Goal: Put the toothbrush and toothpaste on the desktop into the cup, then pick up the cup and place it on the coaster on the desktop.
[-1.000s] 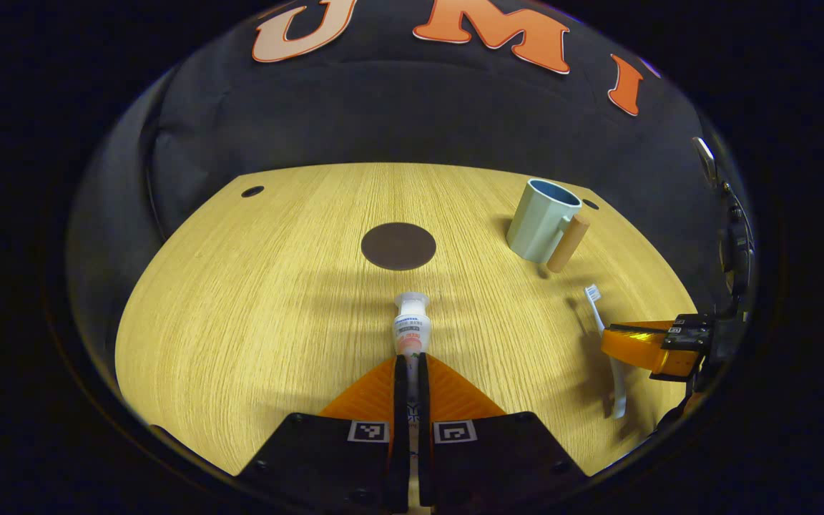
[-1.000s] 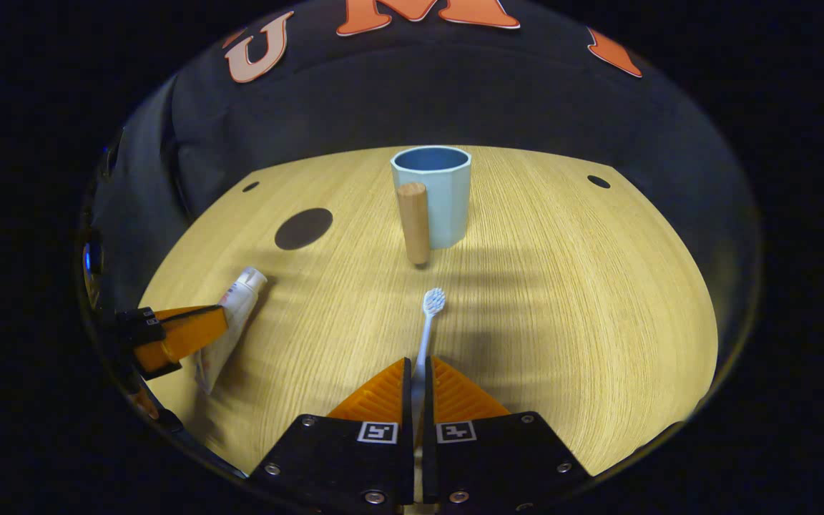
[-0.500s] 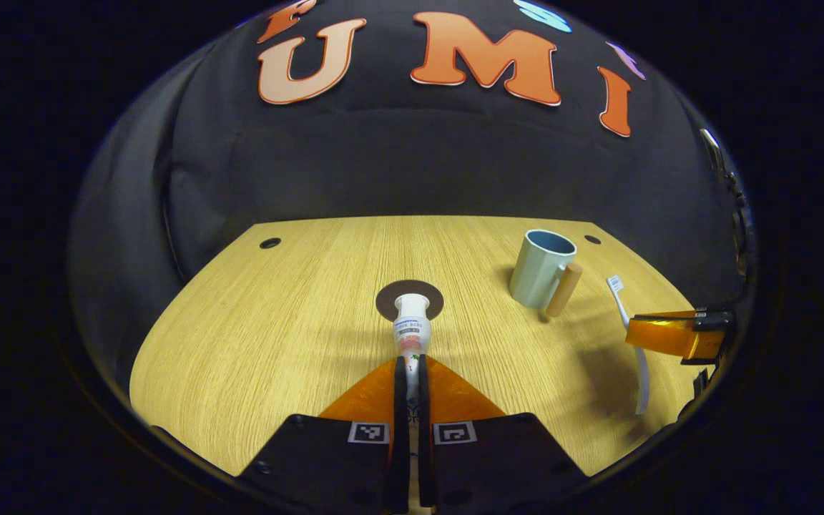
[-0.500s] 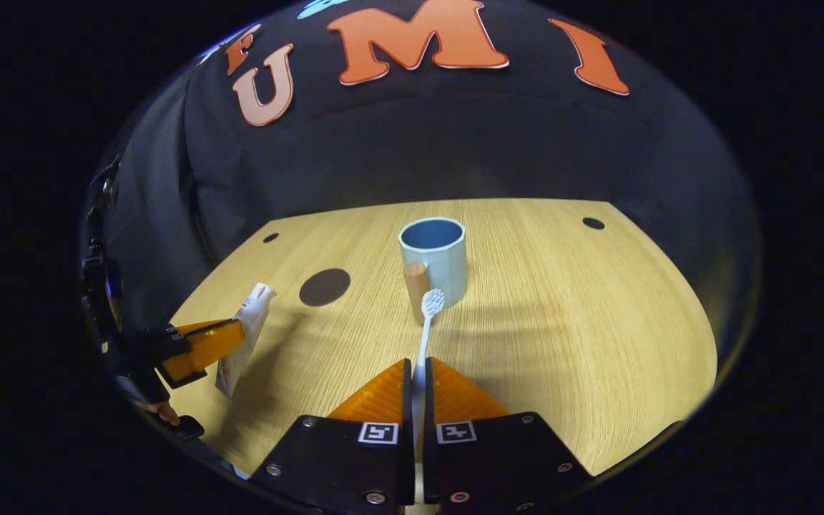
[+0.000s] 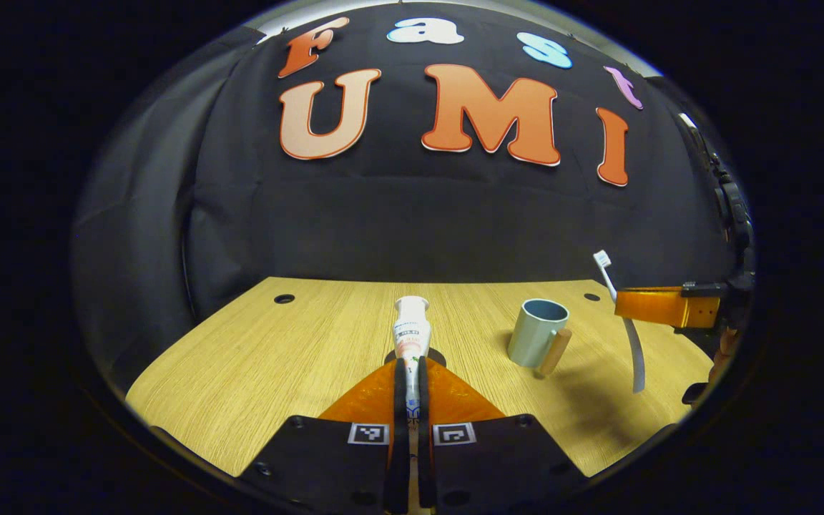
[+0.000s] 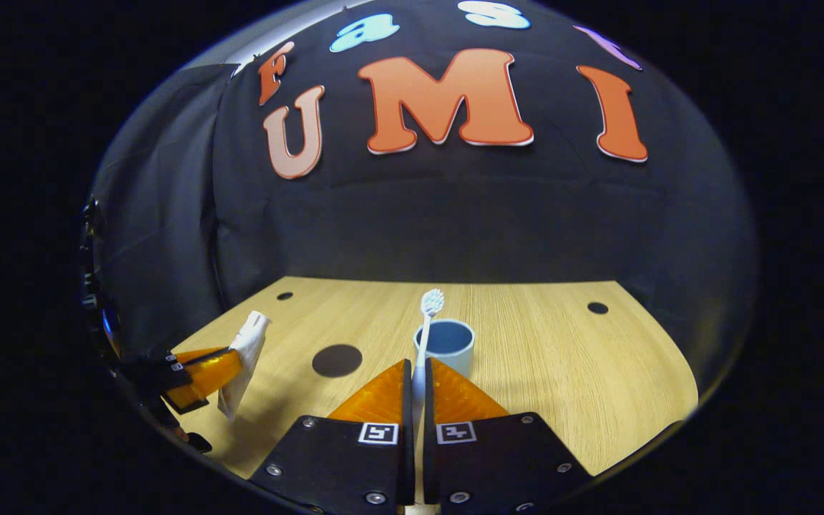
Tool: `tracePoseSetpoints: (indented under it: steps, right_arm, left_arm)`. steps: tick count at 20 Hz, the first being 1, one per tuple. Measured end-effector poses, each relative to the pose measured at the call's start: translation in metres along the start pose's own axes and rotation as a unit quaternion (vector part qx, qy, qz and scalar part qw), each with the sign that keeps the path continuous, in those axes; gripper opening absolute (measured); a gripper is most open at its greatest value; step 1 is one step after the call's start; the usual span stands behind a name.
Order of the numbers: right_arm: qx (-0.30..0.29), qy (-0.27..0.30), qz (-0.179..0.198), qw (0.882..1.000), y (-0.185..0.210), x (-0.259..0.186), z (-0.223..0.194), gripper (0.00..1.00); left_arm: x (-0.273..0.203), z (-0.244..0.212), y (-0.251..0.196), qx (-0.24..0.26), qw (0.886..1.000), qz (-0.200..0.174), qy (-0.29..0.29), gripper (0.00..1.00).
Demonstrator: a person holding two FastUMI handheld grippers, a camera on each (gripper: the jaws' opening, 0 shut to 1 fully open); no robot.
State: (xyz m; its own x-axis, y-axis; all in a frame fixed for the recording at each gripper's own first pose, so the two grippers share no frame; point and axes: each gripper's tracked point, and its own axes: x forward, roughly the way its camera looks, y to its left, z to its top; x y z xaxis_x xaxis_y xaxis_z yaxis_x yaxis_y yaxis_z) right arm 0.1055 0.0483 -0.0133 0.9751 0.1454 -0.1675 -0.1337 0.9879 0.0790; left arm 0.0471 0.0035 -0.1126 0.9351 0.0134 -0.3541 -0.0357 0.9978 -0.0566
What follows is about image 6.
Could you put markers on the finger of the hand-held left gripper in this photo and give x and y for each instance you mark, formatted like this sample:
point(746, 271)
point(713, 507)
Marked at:
point(204, 379)
point(201, 352)

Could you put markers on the dark round coaster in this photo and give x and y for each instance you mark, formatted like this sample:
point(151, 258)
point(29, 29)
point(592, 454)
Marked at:
point(337, 360)

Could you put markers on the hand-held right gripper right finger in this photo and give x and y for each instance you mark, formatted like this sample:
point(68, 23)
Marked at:
point(429, 400)

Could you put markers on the white toothbrush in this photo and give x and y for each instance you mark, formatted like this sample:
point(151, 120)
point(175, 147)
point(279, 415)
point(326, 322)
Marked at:
point(424, 336)

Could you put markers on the white toothpaste tube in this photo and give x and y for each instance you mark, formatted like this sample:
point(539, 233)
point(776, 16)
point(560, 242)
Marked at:
point(247, 357)

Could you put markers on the black backdrop cloth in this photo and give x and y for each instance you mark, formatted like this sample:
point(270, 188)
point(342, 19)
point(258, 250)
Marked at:
point(455, 214)

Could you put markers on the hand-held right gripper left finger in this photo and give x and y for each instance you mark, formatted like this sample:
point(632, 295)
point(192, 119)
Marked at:
point(408, 400)

